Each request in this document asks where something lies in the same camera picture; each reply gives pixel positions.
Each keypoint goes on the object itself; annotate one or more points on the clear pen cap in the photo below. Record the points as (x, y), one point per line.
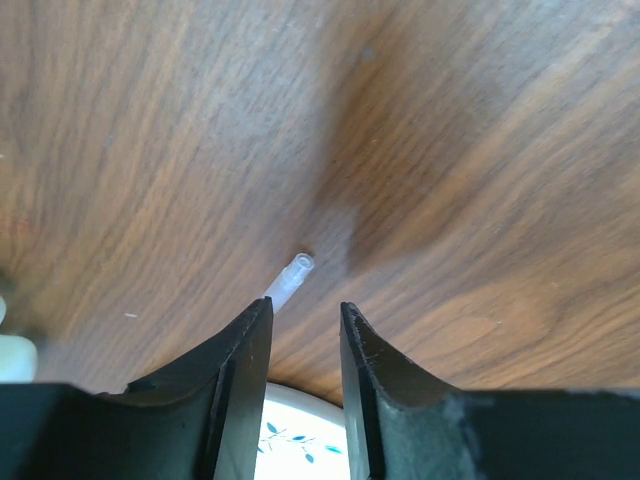
(289, 280)

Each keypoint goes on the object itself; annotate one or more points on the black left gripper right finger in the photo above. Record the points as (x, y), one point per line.
(402, 422)

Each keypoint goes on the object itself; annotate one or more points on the white plastic dish basket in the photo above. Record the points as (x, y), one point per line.
(18, 359)

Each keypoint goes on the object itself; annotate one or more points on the light blue plate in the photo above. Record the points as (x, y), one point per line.
(302, 437)

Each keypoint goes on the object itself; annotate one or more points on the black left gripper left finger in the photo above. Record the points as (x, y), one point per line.
(197, 417)

